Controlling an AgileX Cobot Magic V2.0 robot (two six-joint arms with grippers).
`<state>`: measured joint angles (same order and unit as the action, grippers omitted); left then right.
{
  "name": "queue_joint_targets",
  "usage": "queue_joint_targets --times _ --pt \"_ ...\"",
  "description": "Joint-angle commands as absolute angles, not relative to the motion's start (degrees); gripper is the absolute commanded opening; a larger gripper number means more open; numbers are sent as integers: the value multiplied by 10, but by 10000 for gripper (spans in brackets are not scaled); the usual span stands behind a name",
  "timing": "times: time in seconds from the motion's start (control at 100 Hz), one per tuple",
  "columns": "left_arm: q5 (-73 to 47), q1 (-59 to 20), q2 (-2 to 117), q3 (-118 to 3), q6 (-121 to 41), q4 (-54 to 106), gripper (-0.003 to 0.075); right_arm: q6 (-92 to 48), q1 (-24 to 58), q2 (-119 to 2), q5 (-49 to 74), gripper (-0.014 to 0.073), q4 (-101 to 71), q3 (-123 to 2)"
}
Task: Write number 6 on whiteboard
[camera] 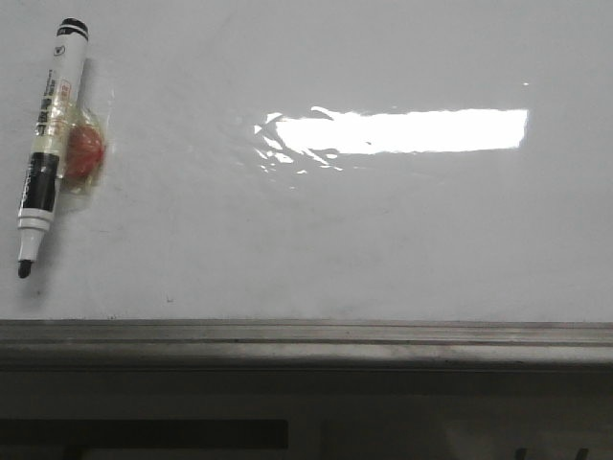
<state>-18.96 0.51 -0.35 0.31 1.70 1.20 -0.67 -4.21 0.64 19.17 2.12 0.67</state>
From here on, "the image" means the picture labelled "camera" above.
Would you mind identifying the red magnet taped to marker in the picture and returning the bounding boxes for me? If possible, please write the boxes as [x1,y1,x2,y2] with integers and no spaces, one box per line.
[61,108,106,196]

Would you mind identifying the black white whiteboard marker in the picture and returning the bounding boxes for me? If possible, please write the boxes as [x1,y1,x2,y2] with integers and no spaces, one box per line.
[17,17,89,279]

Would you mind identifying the white whiteboard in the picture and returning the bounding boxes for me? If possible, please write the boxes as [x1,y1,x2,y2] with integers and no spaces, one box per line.
[1,1,612,322]

